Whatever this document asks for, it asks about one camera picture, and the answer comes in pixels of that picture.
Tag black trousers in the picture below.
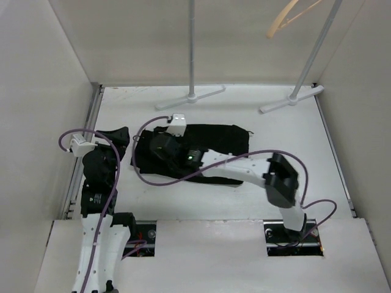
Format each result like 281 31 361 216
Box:
130 124 249 179

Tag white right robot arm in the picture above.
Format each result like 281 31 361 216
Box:
150 134 307 242

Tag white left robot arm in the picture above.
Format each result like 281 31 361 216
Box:
71 127 137 292

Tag wooden clothes hanger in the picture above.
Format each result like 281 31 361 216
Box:
266 0 323 39

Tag white left rack stand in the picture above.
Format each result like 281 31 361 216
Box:
155 0 226 110

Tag white rack stand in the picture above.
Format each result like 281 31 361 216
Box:
260 18 330 114
155 0 226 110

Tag white right rack stand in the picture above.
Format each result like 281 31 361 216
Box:
260 18 330 114

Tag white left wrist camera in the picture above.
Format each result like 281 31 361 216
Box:
70 134 97 157

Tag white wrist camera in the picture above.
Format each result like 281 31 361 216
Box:
166 113 187 137
70 134 97 157

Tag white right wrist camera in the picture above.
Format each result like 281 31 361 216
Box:
166 113 187 137

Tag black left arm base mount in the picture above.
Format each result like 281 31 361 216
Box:
123 221 157 258

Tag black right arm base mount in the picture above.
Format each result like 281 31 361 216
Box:
263 220 324 256

